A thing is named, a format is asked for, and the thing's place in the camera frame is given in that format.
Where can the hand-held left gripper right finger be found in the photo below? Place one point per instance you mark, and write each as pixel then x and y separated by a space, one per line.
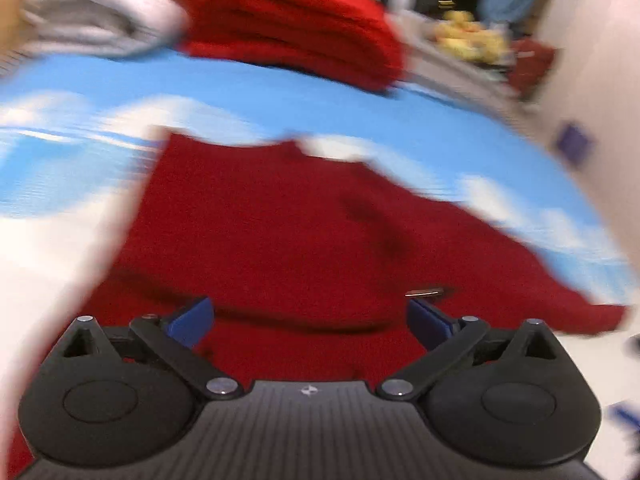
pixel 427 321

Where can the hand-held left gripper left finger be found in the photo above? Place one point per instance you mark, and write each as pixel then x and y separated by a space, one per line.
pixel 192 321

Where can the dark red knit sweater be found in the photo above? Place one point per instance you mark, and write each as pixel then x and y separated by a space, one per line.
pixel 275 235

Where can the purple paper bag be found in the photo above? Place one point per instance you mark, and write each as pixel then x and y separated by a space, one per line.
pixel 575 144

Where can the blue and white printed bedsheet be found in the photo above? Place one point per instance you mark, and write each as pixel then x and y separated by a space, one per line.
pixel 75 105

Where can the dark red cushion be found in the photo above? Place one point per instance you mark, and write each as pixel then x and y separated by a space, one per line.
pixel 532 67

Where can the white folded quilt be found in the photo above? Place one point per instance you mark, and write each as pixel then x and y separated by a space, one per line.
pixel 90 25

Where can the bright red folded blanket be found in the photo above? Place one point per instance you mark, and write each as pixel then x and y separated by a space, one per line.
pixel 300 25

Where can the wooden headboard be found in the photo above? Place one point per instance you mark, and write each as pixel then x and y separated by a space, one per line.
pixel 10 0

